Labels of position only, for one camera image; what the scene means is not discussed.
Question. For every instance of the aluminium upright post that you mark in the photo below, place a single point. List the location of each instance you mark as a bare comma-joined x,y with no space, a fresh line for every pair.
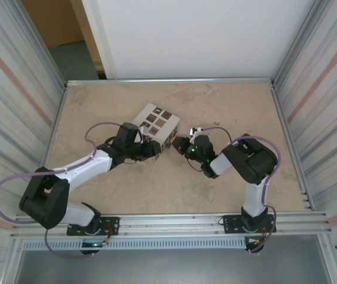
297,44
45,44

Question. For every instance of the aluminium table edge rail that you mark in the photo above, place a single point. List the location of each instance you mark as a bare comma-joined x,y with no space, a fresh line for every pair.
48,148
292,148
171,82

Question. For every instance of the translucent corrugated enclosure panel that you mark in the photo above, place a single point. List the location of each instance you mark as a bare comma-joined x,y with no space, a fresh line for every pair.
2,88
334,88

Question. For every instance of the white lock activity box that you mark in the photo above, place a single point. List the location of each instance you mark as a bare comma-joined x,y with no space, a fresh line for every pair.
171,119

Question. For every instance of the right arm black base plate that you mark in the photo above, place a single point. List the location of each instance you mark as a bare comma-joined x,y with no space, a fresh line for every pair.
230,222

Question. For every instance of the white flat board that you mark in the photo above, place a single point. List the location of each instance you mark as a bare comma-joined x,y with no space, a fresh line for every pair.
200,35

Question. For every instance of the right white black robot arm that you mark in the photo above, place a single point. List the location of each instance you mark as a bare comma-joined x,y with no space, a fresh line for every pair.
254,201

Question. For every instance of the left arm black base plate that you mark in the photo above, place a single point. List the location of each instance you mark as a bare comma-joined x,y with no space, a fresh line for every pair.
112,222

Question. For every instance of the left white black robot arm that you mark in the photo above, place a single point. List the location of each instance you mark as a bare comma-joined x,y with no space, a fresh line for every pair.
79,165

